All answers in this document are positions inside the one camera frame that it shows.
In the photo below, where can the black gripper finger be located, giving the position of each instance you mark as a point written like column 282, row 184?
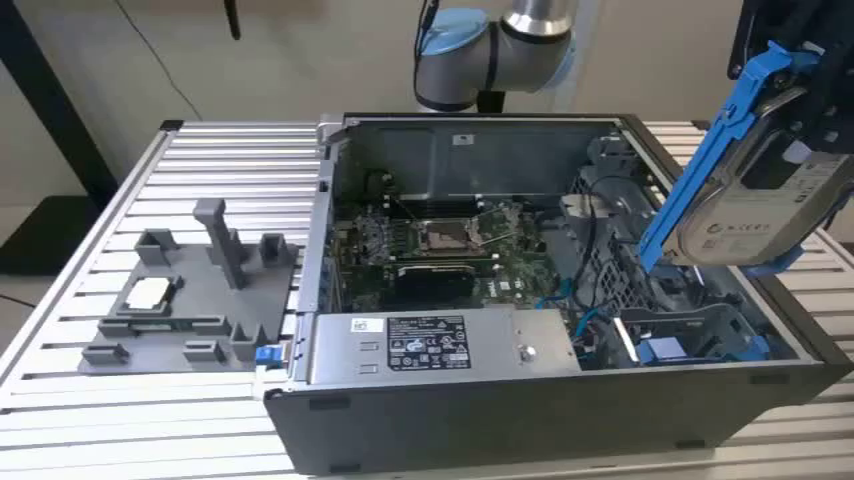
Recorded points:
column 744, row 45
column 834, row 105

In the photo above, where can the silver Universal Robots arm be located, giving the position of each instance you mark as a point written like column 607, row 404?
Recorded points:
column 461, row 75

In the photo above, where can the metal disk bay cage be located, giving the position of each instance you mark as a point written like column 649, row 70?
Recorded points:
column 621, row 210

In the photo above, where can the black RAM slot bank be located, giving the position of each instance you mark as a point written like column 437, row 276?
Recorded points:
column 434, row 202

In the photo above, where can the green motherboard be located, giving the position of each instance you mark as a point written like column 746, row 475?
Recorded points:
column 521, row 270

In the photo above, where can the CPU socket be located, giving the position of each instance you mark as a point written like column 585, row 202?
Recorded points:
column 443, row 237

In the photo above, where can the thin metal locking lever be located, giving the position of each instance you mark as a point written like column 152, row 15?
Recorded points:
column 407, row 207

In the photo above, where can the black graphics card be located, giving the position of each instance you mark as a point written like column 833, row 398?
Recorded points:
column 434, row 287

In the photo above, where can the silver power supply unit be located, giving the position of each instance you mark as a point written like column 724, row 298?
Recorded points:
column 481, row 350

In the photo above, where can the black hanging rod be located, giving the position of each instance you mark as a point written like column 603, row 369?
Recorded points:
column 234, row 20

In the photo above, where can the black open PC case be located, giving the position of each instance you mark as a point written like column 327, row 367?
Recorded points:
column 467, row 430

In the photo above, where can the black table corner cap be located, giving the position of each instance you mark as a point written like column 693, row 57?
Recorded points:
column 172, row 125

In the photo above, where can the blue plug connector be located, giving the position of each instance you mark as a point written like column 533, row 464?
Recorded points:
column 269, row 356

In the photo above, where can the grey parts rack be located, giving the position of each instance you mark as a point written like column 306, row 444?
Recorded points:
column 201, row 305

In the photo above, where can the silver CPU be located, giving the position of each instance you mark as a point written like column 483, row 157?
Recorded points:
column 150, row 292

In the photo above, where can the green RAM stick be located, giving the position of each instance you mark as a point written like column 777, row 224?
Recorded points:
column 163, row 326

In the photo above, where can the black flat stand base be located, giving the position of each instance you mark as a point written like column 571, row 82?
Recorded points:
column 47, row 235

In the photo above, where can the black upright post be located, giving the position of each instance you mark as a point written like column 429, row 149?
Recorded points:
column 47, row 100

